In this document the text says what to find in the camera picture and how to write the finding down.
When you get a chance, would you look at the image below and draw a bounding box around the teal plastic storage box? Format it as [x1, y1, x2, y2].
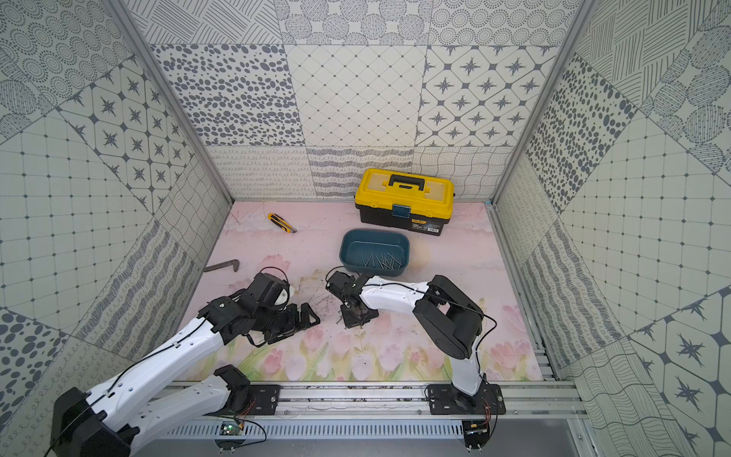
[339, 228, 410, 277]

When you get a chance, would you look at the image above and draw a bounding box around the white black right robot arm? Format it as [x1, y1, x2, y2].
[326, 272, 498, 397]

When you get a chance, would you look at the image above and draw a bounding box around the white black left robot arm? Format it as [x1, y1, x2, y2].
[49, 272, 320, 456]

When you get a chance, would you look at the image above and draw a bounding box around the dark metal hex key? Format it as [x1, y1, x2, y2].
[203, 259, 240, 273]

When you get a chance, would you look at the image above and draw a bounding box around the yellow black utility knife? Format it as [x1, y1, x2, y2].
[268, 213, 297, 233]

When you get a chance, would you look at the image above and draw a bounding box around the yellow black toolbox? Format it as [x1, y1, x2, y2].
[354, 169, 455, 236]

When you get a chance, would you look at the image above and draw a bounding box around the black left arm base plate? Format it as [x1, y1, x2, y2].
[220, 384, 282, 416]

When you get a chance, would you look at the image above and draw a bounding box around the white perforated cable duct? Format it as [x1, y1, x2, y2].
[163, 419, 463, 441]

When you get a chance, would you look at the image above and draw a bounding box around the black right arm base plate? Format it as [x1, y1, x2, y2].
[426, 382, 506, 415]

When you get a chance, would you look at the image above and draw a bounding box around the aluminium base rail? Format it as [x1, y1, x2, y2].
[116, 379, 589, 423]

